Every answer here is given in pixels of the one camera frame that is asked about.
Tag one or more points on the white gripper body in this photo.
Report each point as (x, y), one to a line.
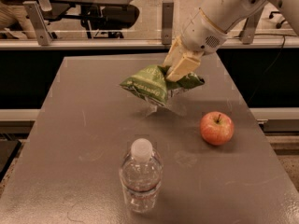
(202, 34)

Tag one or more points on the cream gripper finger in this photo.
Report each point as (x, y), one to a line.
(175, 53)
(180, 65)

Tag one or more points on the green jalapeno chip bag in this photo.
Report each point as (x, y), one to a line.
(150, 85)

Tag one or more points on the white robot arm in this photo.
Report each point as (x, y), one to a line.
(226, 14)

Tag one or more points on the clear plastic water bottle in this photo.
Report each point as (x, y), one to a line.
(141, 174)

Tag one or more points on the red apple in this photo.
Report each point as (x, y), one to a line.
(216, 128)

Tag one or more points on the black chair base right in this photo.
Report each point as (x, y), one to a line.
(278, 18)

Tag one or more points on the black office chair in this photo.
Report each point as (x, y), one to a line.
(108, 20)

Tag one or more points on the person in striped shirt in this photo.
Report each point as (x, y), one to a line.
(13, 11)

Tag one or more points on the middle metal glass bracket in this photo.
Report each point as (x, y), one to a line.
(167, 22)

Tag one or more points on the metal glass bracket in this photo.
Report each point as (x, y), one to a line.
(247, 34)
(167, 22)
(35, 15)

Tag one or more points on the right metal glass bracket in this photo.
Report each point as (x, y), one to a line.
(247, 34)

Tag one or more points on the left metal glass bracket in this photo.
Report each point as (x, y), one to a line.
(35, 15)

